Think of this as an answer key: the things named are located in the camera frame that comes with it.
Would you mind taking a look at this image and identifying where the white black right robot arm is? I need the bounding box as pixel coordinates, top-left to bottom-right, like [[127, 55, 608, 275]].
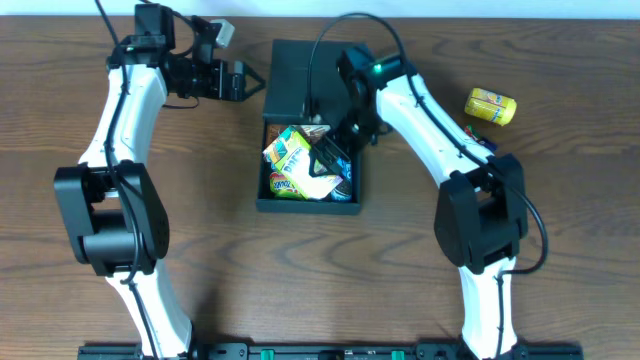
[[311, 45, 527, 359]]

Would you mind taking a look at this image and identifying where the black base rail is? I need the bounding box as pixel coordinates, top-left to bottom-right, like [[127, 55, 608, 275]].
[[76, 341, 585, 360]]

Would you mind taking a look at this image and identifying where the purple Dairy Milk bar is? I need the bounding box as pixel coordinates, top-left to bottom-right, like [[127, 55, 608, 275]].
[[481, 139, 498, 152]]

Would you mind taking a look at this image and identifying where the yellow Mentos bottle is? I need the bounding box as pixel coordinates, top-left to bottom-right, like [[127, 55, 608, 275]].
[[464, 88, 517, 126]]

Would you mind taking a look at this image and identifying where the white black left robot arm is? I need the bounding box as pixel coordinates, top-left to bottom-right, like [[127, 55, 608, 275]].
[[54, 1, 255, 359]]

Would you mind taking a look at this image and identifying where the red green KitKat bar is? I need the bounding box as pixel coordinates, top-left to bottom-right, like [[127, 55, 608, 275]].
[[464, 125, 482, 142]]

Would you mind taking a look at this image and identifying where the brown Pocky box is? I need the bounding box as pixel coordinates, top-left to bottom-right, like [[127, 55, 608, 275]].
[[264, 124, 331, 146]]

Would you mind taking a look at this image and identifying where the blue Oreo pack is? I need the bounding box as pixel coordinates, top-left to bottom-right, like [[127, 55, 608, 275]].
[[330, 158, 353, 202]]

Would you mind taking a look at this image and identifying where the yellow green Pretz box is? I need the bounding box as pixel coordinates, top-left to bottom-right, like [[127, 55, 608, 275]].
[[262, 126, 342, 200]]

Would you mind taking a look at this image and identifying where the colourful gummy candy bag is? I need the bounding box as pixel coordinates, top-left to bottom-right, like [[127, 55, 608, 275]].
[[269, 172, 304, 200]]

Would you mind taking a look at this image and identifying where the dark green gift box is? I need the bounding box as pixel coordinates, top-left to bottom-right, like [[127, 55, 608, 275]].
[[256, 39, 362, 215]]

